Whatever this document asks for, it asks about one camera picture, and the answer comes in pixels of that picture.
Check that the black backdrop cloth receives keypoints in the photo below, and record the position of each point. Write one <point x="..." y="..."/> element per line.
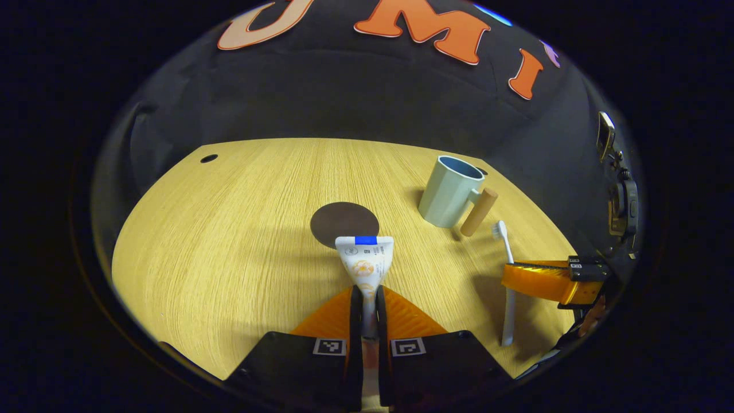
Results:
<point x="344" y="97"/>

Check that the white toothpaste tube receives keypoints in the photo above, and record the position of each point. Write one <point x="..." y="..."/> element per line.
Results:
<point x="365" y="264"/>

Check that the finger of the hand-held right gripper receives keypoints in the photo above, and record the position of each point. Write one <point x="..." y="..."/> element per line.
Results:
<point x="545" y="281"/>

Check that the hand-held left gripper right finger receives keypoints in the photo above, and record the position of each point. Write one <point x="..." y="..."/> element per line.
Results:
<point x="382" y="327"/>

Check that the white toothbrush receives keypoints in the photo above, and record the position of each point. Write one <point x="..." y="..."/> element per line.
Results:
<point x="508" y="321"/>

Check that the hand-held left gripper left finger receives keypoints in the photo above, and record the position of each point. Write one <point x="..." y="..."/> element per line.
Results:
<point x="356" y="327"/>

